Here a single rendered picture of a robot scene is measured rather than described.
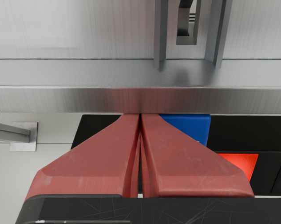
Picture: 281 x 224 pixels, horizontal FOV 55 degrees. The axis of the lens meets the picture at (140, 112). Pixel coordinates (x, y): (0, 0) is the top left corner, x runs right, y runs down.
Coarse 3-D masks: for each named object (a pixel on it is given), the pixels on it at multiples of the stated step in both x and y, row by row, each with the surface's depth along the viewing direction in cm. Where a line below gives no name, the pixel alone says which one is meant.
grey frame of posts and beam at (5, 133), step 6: (0, 126) 66; (6, 126) 69; (12, 126) 72; (0, 132) 68; (6, 132) 71; (12, 132) 74; (18, 132) 75; (24, 132) 79; (0, 138) 66; (6, 138) 69; (12, 138) 72; (18, 138) 75; (24, 138) 79
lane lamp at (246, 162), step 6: (222, 156) 15; (228, 156) 15; (234, 156) 15; (240, 156) 15; (246, 156) 15; (252, 156) 15; (234, 162) 16; (240, 162) 16; (246, 162) 16; (252, 162) 15; (246, 168) 16; (252, 168) 16; (246, 174) 16
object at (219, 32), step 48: (0, 0) 10; (48, 0) 10; (96, 0) 10; (144, 0) 10; (240, 0) 10; (0, 48) 11; (48, 48) 11; (96, 48) 11; (144, 48) 11; (192, 48) 11; (240, 48) 11
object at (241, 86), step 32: (192, 32) 14; (0, 64) 11; (32, 64) 11; (64, 64) 11; (96, 64) 11; (128, 64) 11; (160, 64) 11; (192, 64) 11; (224, 64) 10; (256, 64) 10; (0, 96) 10; (32, 96) 10; (64, 96) 10; (96, 96) 10; (128, 96) 9; (160, 96) 9; (192, 96) 9; (224, 96) 9; (256, 96) 9
